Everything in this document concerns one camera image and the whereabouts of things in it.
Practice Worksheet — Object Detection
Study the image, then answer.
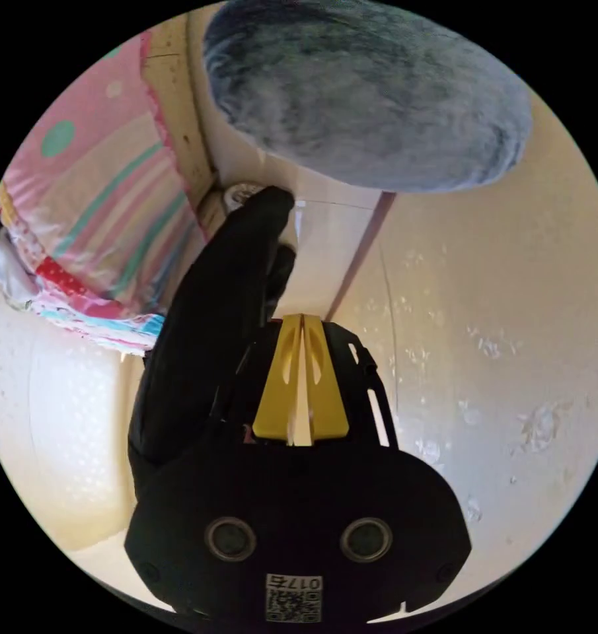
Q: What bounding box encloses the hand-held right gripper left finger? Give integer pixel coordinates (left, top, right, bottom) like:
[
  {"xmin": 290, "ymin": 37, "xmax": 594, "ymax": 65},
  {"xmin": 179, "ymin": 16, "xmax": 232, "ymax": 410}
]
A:
[{"xmin": 252, "ymin": 313, "xmax": 303, "ymax": 440}]

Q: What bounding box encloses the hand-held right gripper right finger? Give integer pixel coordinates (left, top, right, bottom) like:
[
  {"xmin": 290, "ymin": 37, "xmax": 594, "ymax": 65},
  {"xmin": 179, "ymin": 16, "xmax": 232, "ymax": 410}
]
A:
[{"xmin": 303, "ymin": 313, "xmax": 351, "ymax": 444}]

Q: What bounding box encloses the pink striped quilt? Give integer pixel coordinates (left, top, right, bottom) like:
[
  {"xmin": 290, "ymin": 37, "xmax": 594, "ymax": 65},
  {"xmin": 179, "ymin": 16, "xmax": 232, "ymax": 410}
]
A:
[{"xmin": 0, "ymin": 29, "xmax": 216, "ymax": 359}]

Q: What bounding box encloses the grey fuzzy cushion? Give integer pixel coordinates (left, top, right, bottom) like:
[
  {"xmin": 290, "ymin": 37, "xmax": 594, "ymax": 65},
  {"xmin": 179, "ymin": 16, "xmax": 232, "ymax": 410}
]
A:
[{"xmin": 202, "ymin": 0, "xmax": 535, "ymax": 194}]

